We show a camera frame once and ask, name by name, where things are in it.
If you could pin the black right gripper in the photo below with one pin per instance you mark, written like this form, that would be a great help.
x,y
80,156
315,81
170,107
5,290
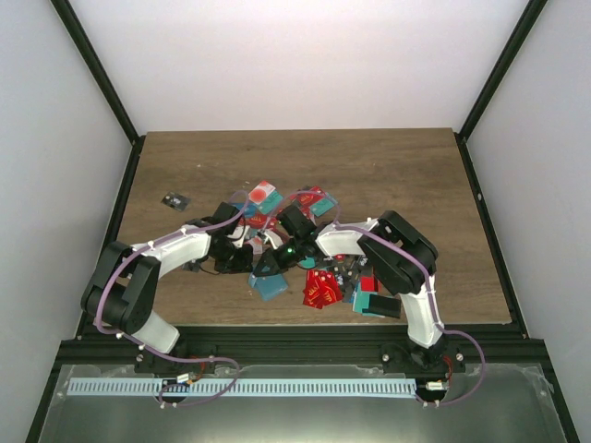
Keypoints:
x,y
275,263

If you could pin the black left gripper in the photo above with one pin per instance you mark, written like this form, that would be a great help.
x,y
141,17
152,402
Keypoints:
x,y
244,267

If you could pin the blue leather card holder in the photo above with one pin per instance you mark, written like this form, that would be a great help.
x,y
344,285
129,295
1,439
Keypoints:
x,y
268,287

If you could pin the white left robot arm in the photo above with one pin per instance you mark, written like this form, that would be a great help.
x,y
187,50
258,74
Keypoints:
x,y
121,291

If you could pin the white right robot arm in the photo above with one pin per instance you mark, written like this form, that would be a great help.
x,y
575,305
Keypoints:
x,y
403,261

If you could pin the red VIP card centre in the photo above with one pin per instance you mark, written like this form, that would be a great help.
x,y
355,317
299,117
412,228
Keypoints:
x,y
321,289

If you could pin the white red circle card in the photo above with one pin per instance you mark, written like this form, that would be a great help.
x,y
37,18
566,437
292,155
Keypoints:
x,y
261,192

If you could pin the small black card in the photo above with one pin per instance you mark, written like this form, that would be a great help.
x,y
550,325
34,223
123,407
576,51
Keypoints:
x,y
175,201

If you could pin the teal card with stripe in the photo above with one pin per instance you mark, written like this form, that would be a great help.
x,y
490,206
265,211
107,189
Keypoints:
x,y
376,305

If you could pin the light blue slotted rail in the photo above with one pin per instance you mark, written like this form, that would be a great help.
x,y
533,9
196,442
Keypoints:
x,y
247,387

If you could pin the black aluminium frame rail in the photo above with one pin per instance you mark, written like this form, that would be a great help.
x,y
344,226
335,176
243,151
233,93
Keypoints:
x,y
290,345

